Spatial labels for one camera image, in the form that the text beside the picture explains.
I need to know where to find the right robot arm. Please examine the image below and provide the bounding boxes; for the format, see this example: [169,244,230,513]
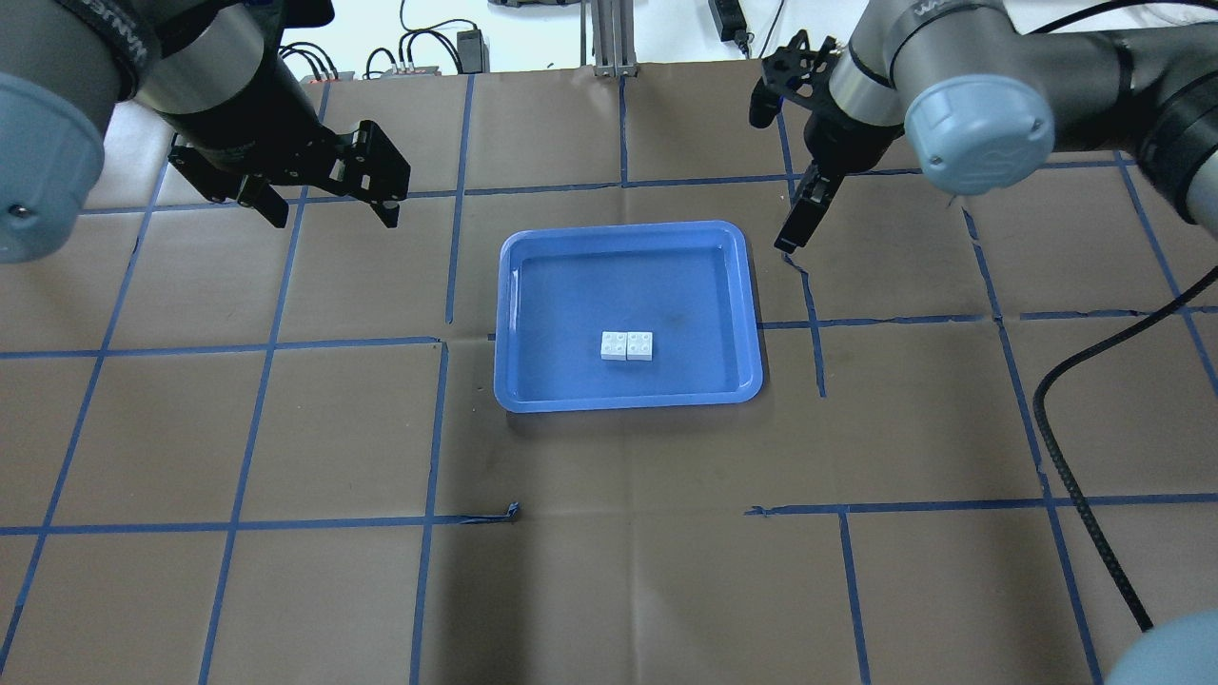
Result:
[749,1,1217,254]

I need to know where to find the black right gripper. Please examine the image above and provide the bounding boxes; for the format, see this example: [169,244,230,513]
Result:
[773,105,905,255]

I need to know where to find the blue plastic tray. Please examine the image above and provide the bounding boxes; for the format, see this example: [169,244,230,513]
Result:
[493,219,764,413]

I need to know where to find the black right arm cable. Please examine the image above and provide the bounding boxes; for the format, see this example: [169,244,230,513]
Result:
[1032,266,1218,634]

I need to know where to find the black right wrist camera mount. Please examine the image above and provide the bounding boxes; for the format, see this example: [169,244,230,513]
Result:
[748,29,840,129]

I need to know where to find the aluminium frame post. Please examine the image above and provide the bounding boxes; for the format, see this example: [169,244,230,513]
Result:
[580,1,638,78]

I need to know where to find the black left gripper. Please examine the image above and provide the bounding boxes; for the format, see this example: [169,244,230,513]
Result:
[169,119,412,229]

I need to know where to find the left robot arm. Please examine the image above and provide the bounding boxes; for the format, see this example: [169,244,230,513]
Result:
[1,1,412,264]

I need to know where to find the black power adapter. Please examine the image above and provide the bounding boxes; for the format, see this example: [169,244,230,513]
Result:
[456,28,490,74]

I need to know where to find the white block with studs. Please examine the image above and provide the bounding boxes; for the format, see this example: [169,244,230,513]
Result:
[626,332,657,362]

